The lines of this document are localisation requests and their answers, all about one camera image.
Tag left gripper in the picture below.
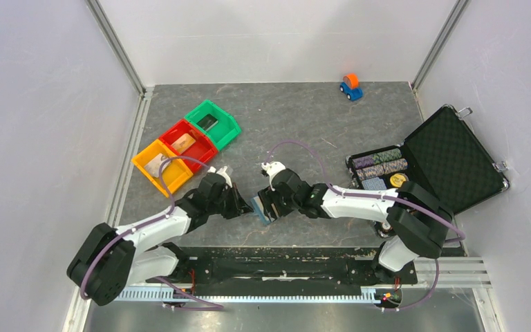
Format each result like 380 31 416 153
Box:
207 183 253 219

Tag blue leather card holder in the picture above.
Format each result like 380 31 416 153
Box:
251 196 274 225

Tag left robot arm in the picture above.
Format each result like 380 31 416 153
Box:
66 172 254 306

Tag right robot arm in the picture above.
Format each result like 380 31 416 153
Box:
252 169 452 282

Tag tan card in red bin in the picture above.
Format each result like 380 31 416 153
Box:
171 133 196 154

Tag dark card in green bin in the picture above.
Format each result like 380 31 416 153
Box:
197 114 218 131

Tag grey card in yellow bin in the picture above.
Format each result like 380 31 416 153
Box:
144 154 171 178

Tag blue playing card deck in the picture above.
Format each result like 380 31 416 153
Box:
362 177 387 191

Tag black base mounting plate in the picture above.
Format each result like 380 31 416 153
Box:
166 247 418 297

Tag yellow plastic bin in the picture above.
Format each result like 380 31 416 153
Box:
131 140 193 197

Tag green plastic bin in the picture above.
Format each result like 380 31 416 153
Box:
185 100 241 151

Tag red plastic bin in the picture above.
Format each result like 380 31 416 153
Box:
159 119 218 164

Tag yellow dealer chip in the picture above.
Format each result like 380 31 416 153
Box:
389 173 409 188

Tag blue orange toy car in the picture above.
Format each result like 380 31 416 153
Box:
339 73 364 101

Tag black poker chip case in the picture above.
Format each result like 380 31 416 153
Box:
345 104 510 215

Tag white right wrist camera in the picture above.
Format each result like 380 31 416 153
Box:
261 161 286 190

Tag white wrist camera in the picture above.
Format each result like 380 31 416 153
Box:
207 165 233 187
261 161 286 190

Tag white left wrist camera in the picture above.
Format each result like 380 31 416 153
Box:
207 165 233 187

